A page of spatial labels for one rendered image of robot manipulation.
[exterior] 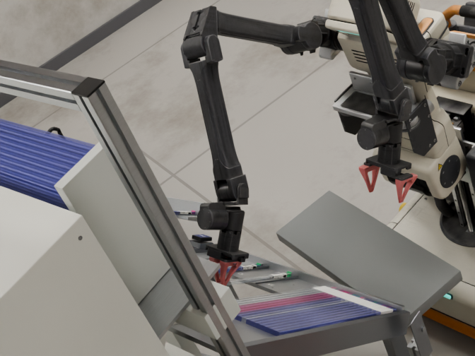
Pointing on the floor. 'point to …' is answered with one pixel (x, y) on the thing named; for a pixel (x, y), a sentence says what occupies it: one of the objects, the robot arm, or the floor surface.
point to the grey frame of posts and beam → (165, 223)
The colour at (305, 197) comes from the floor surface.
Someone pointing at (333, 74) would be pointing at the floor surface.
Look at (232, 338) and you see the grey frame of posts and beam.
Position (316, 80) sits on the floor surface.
